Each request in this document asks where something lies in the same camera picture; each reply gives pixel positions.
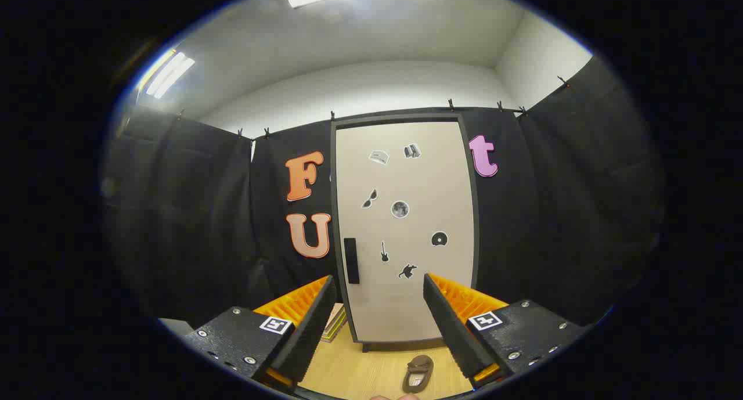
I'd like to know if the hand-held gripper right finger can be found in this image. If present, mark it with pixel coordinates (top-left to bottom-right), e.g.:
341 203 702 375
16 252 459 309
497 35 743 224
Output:
423 273 587 389

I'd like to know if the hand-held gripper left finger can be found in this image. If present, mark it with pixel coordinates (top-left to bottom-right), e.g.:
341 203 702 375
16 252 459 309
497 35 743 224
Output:
185 275 338 392

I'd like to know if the brown fuzzy shoe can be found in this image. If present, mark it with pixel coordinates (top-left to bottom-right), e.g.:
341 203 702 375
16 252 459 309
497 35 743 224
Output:
403 355 435 394

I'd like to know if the beige shoe cabinet door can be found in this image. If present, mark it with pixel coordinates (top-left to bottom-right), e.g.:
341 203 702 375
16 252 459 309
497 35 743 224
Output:
336 121 475 344

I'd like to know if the dark grey shoe cabinet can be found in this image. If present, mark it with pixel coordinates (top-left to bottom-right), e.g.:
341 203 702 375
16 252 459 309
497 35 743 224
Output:
330 114 480 353

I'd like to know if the stack of books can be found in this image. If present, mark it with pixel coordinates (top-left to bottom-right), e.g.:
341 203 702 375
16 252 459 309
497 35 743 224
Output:
319 303 348 343

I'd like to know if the black backdrop cloth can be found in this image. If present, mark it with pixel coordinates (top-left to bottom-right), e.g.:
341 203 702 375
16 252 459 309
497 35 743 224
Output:
104 57 662 331

